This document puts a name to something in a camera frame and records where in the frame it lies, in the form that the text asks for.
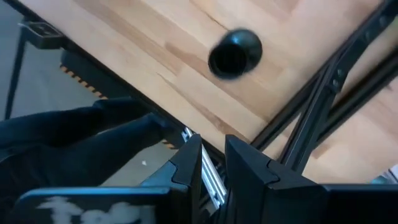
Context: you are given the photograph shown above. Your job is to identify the short black candlestick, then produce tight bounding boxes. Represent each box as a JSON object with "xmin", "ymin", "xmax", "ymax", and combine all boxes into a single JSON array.
[{"xmin": 207, "ymin": 28, "xmax": 264, "ymax": 80}]

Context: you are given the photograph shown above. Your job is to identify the person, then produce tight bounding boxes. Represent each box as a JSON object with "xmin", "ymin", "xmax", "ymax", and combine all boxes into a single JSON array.
[{"xmin": 0, "ymin": 98, "xmax": 175, "ymax": 224}]

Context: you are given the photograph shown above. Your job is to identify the yellow black hazard strip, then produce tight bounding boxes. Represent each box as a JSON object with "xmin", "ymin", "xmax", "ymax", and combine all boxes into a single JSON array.
[{"xmin": 58, "ymin": 63, "xmax": 109, "ymax": 101}]

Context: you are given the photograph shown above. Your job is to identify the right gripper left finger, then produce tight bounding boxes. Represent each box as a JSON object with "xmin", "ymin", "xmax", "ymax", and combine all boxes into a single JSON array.
[{"xmin": 11, "ymin": 133, "xmax": 203, "ymax": 224}]

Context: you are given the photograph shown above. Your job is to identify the black table edge bracket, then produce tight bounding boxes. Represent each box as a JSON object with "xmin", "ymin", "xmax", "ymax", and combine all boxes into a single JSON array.
[{"xmin": 18, "ymin": 21, "xmax": 65, "ymax": 50}]

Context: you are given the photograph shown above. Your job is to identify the silver aluminium rail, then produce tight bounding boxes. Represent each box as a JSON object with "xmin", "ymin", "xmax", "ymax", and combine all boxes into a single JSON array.
[{"xmin": 182, "ymin": 126, "xmax": 228, "ymax": 208}]

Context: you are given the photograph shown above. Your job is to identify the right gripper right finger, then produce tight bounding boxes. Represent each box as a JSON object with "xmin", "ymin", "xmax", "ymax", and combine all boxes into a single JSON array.
[{"xmin": 224, "ymin": 134, "xmax": 398, "ymax": 224}]

